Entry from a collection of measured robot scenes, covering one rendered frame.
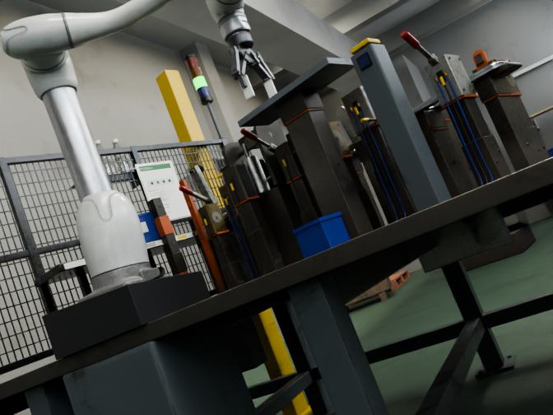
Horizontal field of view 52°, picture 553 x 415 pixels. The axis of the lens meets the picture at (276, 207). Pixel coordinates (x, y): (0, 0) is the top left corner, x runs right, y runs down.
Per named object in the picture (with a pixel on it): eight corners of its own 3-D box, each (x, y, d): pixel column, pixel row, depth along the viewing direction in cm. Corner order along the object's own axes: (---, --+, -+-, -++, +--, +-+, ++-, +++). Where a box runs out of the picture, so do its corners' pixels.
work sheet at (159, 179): (192, 216, 284) (171, 160, 287) (156, 223, 267) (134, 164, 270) (190, 216, 285) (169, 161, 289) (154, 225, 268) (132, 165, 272)
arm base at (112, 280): (140, 282, 134) (134, 260, 134) (76, 306, 143) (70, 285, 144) (185, 273, 150) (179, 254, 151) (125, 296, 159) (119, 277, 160)
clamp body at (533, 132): (559, 163, 175) (510, 59, 180) (546, 168, 165) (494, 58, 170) (532, 174, 181) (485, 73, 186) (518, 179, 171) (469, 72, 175)
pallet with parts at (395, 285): (369, 291, 904) (362, 273, 908) (414, 276, 872) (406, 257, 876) (347, 306, 804) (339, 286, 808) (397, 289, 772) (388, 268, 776)
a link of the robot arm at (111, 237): (85, 277, 138) (63, 193, 141) (93, 282, 156) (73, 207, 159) (151, 258, 142) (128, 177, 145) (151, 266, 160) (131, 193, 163)
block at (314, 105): (377, 233, 156) (316, 88, 162) (362, 239, 150) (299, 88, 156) (350, 244, 163) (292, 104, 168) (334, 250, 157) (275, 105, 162)
